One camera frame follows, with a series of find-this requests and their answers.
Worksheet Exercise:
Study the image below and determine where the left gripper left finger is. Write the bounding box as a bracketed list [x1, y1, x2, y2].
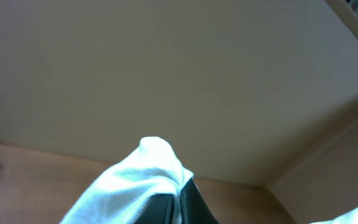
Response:
[134, 194, 174, 224]

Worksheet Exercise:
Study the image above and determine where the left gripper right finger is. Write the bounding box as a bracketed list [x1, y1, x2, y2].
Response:
[180, 179, 219, 224]

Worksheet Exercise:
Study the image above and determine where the white polo shirt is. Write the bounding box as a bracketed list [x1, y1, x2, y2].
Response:
[59, 136, 358, 224]

